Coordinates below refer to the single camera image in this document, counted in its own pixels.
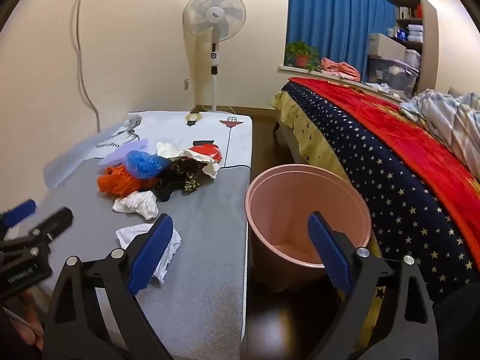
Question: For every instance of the white standing fan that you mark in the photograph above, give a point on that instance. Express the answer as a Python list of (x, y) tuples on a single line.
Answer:
[(213, 15)]

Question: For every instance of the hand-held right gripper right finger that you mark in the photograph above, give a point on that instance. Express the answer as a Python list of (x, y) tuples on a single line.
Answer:
[(330, 247)]

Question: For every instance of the orange plastic bag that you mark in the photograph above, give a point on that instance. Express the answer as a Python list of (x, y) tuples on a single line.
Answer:
[(116, 183)]

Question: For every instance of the purple foam sheet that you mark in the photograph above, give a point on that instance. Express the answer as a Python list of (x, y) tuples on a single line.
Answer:
[(123, 150)]

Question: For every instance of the white window sill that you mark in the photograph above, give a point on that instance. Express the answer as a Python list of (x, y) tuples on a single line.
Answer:
[(300, 70)]

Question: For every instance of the black floral cloth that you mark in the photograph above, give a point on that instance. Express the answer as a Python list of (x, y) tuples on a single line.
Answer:
[(187, 183)]

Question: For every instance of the pink folded cloth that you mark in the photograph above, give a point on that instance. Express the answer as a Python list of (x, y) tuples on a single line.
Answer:
[(337, 68)]

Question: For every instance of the pink plastic bin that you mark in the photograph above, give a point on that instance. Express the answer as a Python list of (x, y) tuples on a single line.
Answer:
[(285, 210)]

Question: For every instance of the white cardboard box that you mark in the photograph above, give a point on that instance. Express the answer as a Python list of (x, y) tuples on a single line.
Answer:
[(386, 45)]

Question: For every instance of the white paper napkin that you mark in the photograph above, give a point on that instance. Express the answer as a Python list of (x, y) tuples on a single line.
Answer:
[(131, 234)]

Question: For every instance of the plaid blue white duvet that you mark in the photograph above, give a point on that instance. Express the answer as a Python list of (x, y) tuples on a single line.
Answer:
[(446, 120)]

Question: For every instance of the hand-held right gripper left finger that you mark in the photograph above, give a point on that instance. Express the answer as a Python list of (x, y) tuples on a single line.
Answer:
[(150, 255)]

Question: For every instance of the yellow bedsheet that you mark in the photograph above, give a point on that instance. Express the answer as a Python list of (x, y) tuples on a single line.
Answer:
[(296, 120)]

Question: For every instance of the red plastic packet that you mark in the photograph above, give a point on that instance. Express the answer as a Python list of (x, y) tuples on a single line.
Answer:
[(206, 153)]

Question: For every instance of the blue curtain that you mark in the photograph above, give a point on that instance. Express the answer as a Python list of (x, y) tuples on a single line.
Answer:
[(330, 15)]

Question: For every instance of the white paper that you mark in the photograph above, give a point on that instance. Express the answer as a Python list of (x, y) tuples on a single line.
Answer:
[(210, 168)]

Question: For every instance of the white plastic bag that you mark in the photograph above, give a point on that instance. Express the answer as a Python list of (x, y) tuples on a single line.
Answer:
[(168, 149)]

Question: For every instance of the white plastic container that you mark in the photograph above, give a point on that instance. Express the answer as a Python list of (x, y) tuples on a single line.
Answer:
[(413, 58)]

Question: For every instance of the navy star-print blanket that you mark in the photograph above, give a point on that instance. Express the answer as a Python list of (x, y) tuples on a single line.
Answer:
[(375, 180)]

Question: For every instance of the red blanket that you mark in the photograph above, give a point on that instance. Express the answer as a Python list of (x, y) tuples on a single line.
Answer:
[(405, 142)]

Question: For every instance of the grey bed frame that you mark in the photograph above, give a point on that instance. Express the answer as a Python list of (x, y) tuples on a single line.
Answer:
[(288, 135)]

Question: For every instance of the blue plastic bag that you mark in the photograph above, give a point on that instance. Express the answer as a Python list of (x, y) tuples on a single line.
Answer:
[(146, 163)]

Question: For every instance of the white tissue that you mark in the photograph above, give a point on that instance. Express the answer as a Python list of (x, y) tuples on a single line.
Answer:
[(137, 204)]

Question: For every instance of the bookshelf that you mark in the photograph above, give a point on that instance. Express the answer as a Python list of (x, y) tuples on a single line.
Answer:
[(408, 26)]

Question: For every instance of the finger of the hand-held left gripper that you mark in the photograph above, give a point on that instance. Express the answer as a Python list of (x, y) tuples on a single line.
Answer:
[(56, 221), (18, 212)]

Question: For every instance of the clear plastic storage box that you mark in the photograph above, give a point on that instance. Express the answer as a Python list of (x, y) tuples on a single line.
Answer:
[(390, 75)]

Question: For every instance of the person's left hand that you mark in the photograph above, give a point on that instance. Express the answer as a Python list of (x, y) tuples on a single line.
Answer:
[(30, 307)]

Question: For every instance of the potted green plant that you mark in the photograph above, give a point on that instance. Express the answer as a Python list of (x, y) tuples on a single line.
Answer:
[(302, 60)]

